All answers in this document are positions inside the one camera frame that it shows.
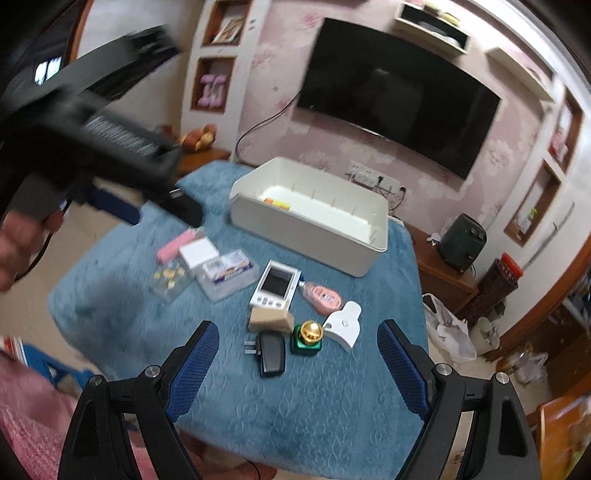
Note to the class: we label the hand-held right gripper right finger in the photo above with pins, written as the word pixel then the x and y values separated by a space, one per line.
pixel 401 369

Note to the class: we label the picture book in niche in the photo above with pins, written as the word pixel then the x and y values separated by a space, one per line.
pixel 227 31

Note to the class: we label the person's left hand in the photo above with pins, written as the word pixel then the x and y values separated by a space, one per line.
pixel 18 254

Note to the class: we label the white wall shelf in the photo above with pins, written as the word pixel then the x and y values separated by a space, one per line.
pixel 521 74
pixel 434 32

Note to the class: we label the pink ornament in niche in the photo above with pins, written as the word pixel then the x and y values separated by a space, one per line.
pixel 212 90

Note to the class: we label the red crate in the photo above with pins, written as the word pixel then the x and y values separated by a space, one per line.
pixel 510 265

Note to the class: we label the white plastic storage box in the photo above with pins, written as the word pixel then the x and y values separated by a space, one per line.
pixel 300 240

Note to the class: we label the white plastic bag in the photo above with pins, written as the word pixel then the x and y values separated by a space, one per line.
pixel 450 337

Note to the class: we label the blue stool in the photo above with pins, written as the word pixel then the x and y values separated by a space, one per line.
pixel 41 360

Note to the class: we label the pile of fruit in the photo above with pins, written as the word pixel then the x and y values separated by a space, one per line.
pixel 198 138

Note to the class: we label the amber glass jar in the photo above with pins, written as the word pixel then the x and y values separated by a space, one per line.
pixel 510 364

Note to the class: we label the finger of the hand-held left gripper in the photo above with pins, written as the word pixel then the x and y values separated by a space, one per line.
pixel 180 207
pixel 129 55

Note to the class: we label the pink clothing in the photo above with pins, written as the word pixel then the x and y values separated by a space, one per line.
pixel 27 415

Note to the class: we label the white digital camera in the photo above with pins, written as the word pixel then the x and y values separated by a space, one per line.
pixel 274 286

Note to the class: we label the pink comb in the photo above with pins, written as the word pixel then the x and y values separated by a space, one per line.
pixel 173 249

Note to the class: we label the black plug charger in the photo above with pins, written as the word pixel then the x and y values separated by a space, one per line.
pixel 272 355

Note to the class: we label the dark green heater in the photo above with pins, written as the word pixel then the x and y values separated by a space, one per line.
pixel 461 244

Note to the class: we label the green and gold bottle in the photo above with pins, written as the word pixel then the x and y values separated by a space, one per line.
pixel 304 346

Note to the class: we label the pink correction tape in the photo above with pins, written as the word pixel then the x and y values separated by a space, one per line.
pixel 323 297

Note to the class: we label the dark woven basket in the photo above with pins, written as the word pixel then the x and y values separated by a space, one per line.
pixel 489 293

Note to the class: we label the clear box with yellow pieces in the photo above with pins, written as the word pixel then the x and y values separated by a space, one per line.
pixel 168 281

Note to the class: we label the small white cube box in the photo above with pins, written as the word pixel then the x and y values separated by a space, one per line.
pixel 198 254

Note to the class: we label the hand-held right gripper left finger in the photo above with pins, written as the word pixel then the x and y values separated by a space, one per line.
pixel 198 364

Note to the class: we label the window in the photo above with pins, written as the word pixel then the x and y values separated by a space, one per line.
pixel 48 71

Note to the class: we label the white floral bucket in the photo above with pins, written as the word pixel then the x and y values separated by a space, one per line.
pixel 485 334

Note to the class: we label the wooden chair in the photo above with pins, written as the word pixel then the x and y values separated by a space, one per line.
pixel 563 438

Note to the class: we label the black television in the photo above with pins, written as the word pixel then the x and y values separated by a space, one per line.
pixel 392 92

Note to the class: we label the colourful puzzle cube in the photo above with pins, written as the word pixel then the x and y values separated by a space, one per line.
pixel 277 203

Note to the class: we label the white power strip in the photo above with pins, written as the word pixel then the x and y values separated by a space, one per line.
pixel 364 174

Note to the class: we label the clear box with blue label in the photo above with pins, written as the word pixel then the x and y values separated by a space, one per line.
pixel 228 272

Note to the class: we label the beige wooden block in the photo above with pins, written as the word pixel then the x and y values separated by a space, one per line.
pixel 270 321

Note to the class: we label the white tape dispenser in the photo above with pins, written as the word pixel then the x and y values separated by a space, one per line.
pixel 344 330

